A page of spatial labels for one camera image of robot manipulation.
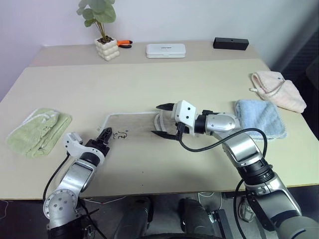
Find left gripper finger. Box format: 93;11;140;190
97;126;110;144
103;127;113;148

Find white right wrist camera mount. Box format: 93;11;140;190
174;100;197;136

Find black rectangular box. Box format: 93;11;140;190
213;37;250;51

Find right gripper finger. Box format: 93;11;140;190
151;130;178;141
156;102;175;113

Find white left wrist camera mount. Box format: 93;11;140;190
62;132;104;163

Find dark rounded shape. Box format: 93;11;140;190
114;196;154;239
177;196;220;239

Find green folded towel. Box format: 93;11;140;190
6;107;73;159

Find white bubble plant pot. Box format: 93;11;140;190
94;36;121;62

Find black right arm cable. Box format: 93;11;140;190
177;127;269;164

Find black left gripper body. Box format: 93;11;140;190
84;138;111;157

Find pink folded towel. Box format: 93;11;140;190
249;71;308;114

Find beige towel with white trim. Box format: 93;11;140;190
96;111;178;147

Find blue folded towel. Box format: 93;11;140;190
234;99;288;142

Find thin white and red wire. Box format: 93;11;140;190
82;195;128;205

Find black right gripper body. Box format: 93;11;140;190
170;102;191;142

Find grey sneaker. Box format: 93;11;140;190
238;196;255;223

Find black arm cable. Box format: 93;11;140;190
42;154;71;201
177;127;269;164

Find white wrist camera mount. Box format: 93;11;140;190
174;100;197;136
62;132;104;163

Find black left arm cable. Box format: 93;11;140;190
42;154;71;201

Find white flat case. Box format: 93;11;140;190
146;43;186;59

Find green leafy plant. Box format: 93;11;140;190
76;0;117;42

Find orange handled pliers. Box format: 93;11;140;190
116;39;134;49

